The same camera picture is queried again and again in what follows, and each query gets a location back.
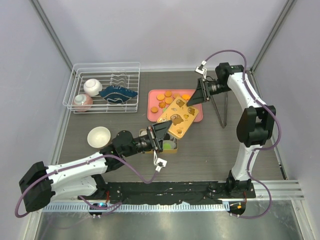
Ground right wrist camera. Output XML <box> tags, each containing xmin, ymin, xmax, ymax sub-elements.
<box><xmin>194</xmin><ymin>60</ymin><xmax>207</xmax><ymax>79</ymax></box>

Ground gold cookie tin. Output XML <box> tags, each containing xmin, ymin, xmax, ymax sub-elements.
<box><xmin>139</xmin><ymin>129</ymin><xmax>178</xmax><ymax>154</ymax></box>

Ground orange scalloped cookie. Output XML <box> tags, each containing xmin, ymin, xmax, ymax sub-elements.
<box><xmin>181</xmin><ymin>94</ymin><xmax>191</xmax><ymax>101</ymax></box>

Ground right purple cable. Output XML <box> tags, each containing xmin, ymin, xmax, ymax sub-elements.
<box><xmin>201</xmin><ymin>49</ymin><xmax>282</xmax><ymax>219</ymax></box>

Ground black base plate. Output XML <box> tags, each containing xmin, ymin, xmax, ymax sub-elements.
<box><xmin>84</xmin><ymin>181</ymin><xmax>256</xmax><ymax>205</ymax></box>

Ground orange cookie upper left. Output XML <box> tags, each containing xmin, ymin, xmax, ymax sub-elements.
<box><xmin>156</xmin><ymin>93</ymin><xmax>165</xmax><ymax>101</ymax></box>

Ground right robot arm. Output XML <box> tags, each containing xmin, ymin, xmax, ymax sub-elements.
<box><xmin>187</xmin><ymin>62</ymin><xmax>276</xmax><ymax>198</ymax></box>

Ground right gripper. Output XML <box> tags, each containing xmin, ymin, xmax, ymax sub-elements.
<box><xmin>186</xmin><ymin>78</ymin><xmax>231</xmax><ymax>107</ymax></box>

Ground orange swirl cookie left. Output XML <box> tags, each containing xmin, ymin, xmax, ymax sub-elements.
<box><xmin>158</xmin><ymin>101</ymin><xmax>167</xmax><ymax>109</ymax></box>

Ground orange round cookie left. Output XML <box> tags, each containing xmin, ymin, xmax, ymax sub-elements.
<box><xmin>150</xmin><ymin>106</ymin><xmax>159</xmax><ymax>114</ymax></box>

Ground pink tray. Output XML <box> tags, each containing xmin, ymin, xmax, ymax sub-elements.
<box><xmin>147</xmin><ymin>89</ymin><xmax>195</xmax><ymax>122</ymax></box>

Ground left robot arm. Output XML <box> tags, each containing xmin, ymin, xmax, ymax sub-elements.
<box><xmin>14</xmin><ymin>120</ymin><xmax>173</xmax><ymax>218</ymax></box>

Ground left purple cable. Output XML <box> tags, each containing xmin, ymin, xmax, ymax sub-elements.
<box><xmin>14</xmin><ymin>154</ymin><xmax>161</xmax><ymax>219</ymax></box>

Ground white bowl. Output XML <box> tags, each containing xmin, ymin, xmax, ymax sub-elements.
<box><xmin>87</xmin><ymin>126</ymin><xmax>111</xmax><ymax>149</ymax></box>

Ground orange round cookie top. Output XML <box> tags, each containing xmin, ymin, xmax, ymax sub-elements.
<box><xmin>164</xmin><ymin>91</ymin><xmax>172</xmax><ymax>98</ymax></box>

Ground orange round cookie middle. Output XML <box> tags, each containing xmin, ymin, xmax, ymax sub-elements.
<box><xmin>165</xmin><ymin>97</ymin><xmax>173</xmax><ymax>105</ymax></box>

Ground orange round cookie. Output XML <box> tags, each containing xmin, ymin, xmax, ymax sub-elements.
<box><xmin>165</xmin><ymin>97</ymin><xmax>173</xmax><ymax>105</ymax></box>
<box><xmin>164</xmin><ymin>91</ymin><xmax>172</xmax><ymax>98</ymax></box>
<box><xmin>150</xmin><ymin>106</ymin><xmax>159</xmax><ymax>114</ymax></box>

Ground silver tin lid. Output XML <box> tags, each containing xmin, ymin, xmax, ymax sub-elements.
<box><xmin>156</xmin><ymin>97</ymin><xmax>200</xmax><ymax>140</ymax></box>

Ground blue patterned plate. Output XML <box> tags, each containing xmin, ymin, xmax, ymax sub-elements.
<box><xmin>99</xmin><ymin>85</ymin><xmax>138</xmax><ymax>104</ymax></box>

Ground pink cup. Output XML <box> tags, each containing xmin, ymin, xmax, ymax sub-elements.
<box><xmin>72</xmin><ymin>93</ymin><xmax>93</xmax><ymax>113</ymax></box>

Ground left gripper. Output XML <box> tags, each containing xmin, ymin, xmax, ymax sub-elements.
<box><xmin>123</xmin><ymin>120</ymin><xmax>172</xmax><ymax>157</ymax></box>

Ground purple cable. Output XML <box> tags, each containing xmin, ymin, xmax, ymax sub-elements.
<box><xmin>14</xmin><ymin>154</ymin><xmax>161</xmax><ymax>219</ymax></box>
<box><xmin>201</xmin><ymin>49</ymin><xmax>282</xmax><ymax>219</ymax></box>

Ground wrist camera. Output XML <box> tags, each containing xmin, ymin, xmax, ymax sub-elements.
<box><xmin>153</xmin><ymin>151</ymin><xmax>168</xmax><ymax>173</ymax></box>
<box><xmin>194</xmin><ymin>60</ymin><xmax>207</xmax><ymax>79</ymax></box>

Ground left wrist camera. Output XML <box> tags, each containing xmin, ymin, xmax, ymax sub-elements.
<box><xmin>153</xmin><ymin>151</ymin><xmax>168</xmax><ymax>173</ymax></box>

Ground metal tongs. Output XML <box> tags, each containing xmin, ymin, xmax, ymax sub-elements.
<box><xmin>211</xmin><ymin>94</ymin><xmax>229</xmax><ymax>129</ymax></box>

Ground white wire dish rack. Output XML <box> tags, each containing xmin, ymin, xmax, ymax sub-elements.
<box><xmin>63</xmin><ymin>62</ymin><xmax>141</xmax><ymax>114</ymax></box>

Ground green round cookie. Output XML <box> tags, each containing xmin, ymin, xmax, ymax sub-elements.
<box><xmin>163</xmin><ymin>140</ymin><xmax>176</xmax><ymax>150</ymax></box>

